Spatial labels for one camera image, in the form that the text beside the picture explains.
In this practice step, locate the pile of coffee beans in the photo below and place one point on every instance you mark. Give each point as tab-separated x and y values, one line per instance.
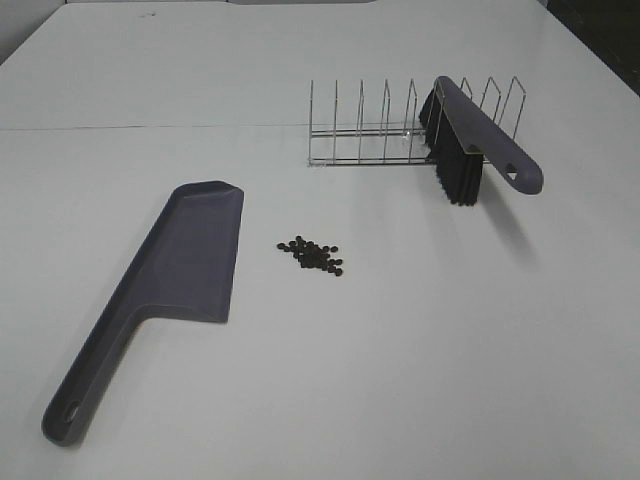
312	255

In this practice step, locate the grey plastic dustpan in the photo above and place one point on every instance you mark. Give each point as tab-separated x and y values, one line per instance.
184	270

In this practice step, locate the metal wire rack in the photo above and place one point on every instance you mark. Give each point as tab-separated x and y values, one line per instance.
386	137

